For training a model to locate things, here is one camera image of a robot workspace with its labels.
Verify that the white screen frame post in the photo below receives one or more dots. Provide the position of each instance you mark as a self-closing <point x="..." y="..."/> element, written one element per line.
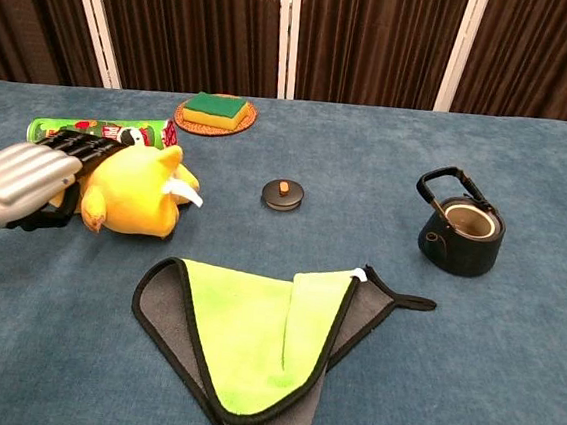
<point x="459" y="51"/>
<point x="288" y="34"/>
<point x="95" y="18"/>

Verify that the green Pringles can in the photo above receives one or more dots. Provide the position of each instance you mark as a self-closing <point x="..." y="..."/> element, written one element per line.
<point x="96" y="127"/>

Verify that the green grey microfibre cloth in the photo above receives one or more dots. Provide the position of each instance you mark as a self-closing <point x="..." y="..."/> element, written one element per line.
<point x="252" y="330"/>

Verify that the yellow green sponge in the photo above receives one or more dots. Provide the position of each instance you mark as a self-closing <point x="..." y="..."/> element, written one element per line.
<point x="215" y="110"/>

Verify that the black teapot lid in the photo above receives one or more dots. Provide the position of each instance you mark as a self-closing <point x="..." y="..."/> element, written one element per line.
<point x="282" y="197"/>

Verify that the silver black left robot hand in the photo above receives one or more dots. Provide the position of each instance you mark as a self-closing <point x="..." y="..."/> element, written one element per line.
<point x="20" y="177"/>

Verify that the black teapot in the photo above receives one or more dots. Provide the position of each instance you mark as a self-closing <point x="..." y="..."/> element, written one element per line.
<point x="461" y="245"/>

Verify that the dark brown curtain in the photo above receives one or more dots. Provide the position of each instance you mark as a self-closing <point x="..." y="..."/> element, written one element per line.
<point x="196" y="23"/>

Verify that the yellow plush toy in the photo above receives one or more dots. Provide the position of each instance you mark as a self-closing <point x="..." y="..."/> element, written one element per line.
<point x="137" y="193"/>

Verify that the round woven coaster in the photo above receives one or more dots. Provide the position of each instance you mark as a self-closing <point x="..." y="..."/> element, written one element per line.
<point x="244" y="121"/>

